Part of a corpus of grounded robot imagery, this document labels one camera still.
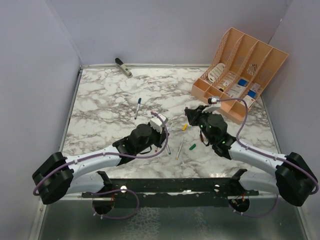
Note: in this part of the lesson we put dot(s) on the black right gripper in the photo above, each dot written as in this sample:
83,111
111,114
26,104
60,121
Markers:
194,114

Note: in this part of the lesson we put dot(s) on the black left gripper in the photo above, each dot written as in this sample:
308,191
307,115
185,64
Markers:
161,137

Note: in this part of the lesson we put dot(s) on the blue marker pen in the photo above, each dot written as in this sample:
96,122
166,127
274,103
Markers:
137,111

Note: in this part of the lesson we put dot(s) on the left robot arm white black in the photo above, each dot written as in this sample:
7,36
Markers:
53,179

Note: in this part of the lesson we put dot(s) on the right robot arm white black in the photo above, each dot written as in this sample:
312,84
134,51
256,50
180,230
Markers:
286,175

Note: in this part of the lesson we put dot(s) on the green pen cap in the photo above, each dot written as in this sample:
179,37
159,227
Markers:
192,147

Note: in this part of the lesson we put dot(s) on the yellow marker pen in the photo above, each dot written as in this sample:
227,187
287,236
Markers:
180,148

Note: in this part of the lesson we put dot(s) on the white oval tag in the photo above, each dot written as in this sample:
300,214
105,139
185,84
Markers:
215,73

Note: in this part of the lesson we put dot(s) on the white card packet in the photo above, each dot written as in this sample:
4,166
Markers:
235,91

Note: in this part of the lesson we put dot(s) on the blue eraser box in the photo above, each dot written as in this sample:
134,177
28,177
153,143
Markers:
252,94
243,82

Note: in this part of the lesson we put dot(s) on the white red box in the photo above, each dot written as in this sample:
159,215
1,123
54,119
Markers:
255,87

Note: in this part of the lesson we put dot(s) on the peach desk file organizer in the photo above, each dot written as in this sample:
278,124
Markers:
244,57

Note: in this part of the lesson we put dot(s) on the grey black stapler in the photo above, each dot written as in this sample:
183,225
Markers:
123,68

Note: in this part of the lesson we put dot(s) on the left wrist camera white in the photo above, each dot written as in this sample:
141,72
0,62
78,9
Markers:
157,122

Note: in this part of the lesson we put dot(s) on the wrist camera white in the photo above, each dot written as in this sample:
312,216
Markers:
157,122
214,104

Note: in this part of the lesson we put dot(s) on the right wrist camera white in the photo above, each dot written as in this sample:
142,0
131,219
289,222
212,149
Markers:
214,104

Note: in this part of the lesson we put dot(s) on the black mounting rail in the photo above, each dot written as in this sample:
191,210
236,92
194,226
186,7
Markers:
168,192

